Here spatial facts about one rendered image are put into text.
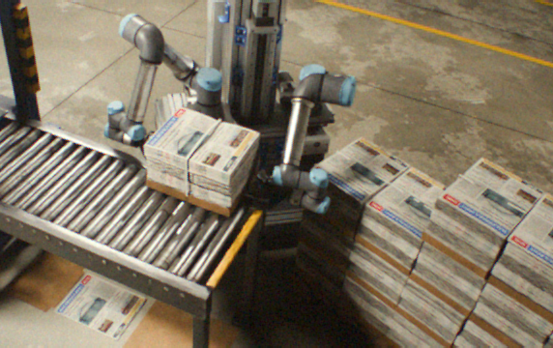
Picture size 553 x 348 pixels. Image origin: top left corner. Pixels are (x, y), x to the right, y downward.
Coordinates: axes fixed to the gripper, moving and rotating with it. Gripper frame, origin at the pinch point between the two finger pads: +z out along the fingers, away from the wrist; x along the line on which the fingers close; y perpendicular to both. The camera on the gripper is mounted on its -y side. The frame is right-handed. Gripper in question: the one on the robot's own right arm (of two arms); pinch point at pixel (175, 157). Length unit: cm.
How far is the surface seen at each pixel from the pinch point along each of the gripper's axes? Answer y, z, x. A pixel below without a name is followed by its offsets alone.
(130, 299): -79, -13, -26
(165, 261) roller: 0, 27, -53
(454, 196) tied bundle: 26, 116, 2
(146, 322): -80, 1, -34
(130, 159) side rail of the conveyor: -0.2, -15.8, -10.8
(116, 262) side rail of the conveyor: 0, 11, -62
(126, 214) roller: -0.4, 0.6, -39.6
